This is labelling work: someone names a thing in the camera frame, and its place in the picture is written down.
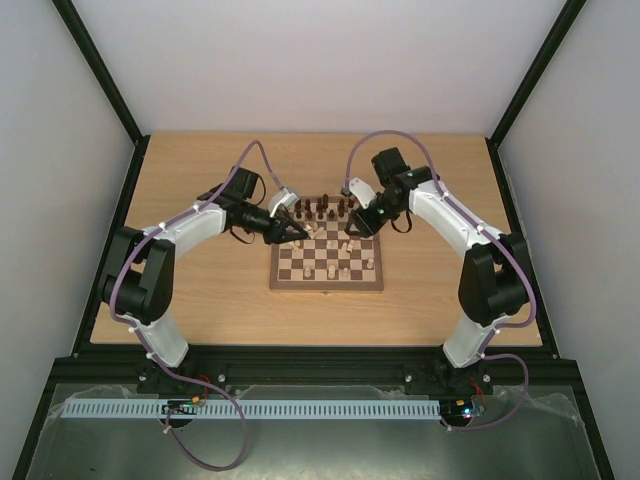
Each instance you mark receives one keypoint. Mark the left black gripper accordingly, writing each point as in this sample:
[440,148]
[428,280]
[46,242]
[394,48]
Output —
[276,232]

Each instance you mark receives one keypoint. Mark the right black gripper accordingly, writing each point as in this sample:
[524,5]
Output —
[361,223]

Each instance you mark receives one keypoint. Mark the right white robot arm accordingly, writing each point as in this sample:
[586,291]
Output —
[495,289]

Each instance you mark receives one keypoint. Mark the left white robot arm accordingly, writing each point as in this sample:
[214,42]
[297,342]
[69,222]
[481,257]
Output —
[137,281]

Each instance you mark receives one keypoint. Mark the dark chess pieces row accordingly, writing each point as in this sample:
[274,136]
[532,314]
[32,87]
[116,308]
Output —
[323,208]

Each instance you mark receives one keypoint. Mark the left white pieces pile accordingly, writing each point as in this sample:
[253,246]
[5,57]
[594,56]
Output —
[313,234]

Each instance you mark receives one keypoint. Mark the wooden chess board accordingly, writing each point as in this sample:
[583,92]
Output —
[288,265]

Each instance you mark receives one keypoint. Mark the metal front tray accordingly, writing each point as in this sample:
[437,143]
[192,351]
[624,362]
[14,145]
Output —
[537,434]

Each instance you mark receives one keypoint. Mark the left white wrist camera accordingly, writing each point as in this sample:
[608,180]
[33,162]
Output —
[283,199]

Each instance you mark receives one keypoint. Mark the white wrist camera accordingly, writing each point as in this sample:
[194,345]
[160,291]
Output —
[360,190]
[283,199]

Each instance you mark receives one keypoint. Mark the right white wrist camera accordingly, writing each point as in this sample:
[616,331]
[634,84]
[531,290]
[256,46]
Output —
[360,190]

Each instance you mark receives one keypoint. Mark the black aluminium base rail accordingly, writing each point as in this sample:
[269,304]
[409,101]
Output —
[416,370]

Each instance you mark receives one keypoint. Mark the grey slotted cable duct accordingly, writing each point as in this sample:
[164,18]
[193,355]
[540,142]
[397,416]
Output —
[253,409]

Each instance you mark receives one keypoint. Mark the right black frame post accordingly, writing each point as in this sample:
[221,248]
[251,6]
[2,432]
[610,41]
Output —
[550,45]

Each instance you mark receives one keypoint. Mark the black frame post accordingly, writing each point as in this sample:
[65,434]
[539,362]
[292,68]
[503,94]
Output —
[93,58]
[550,45]

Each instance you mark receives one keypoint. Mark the left black frame post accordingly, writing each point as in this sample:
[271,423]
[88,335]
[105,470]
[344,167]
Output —
[93,58]

